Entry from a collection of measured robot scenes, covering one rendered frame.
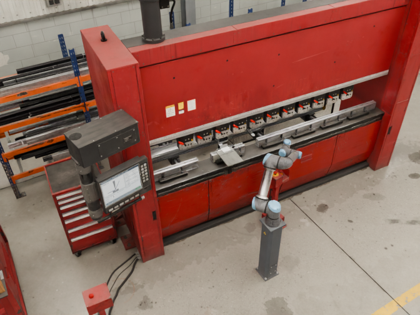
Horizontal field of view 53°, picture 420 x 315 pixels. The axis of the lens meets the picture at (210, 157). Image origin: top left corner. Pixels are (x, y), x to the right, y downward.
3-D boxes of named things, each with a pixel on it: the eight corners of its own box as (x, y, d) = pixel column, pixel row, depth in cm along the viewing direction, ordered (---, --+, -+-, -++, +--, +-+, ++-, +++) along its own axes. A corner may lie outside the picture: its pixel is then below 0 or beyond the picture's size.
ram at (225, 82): (144, 147, 395) (132, 70, 344) (141, 143, 400) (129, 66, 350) (387, 74, 495) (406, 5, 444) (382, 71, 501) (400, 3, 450)
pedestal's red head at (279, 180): (275, 188, 448) (276, 175, 437) (264, 180, 458) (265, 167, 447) (288, 180, 457) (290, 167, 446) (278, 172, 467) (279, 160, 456)
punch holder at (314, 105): (312, 109, 470) (314, 96, 460) (307, 105, 476) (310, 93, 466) (323, 105, 475) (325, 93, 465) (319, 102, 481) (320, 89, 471)
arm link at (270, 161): (264, 214, 384) (280, 156, 378) (249, 209, 389) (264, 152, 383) (267, 212, 395) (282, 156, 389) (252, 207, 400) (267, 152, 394)
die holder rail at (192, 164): (154, 182, 427) (152, 175, 421) (152, 179, 431) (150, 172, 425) (199, 167, 443) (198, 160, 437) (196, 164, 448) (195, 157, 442)
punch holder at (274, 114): (266, 124, 450) (267, 110, 440) (262, 120, 456) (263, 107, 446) (278, 120, 455) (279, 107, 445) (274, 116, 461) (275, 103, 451)
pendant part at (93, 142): (99, 230, 350) (77, 149, 296) (85, 213, 364) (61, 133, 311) (150, 200, 375) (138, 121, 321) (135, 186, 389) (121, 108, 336)
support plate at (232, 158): (227, 166, 426) (227, 165, 425) (215, 152, 444) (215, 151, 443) (243, 161, 432) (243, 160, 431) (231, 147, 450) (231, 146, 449)
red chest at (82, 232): (75, 262, 459) (52, 196, 396) (65, 230, 494) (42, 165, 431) (120, 245, 476) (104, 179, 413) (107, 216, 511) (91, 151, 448)
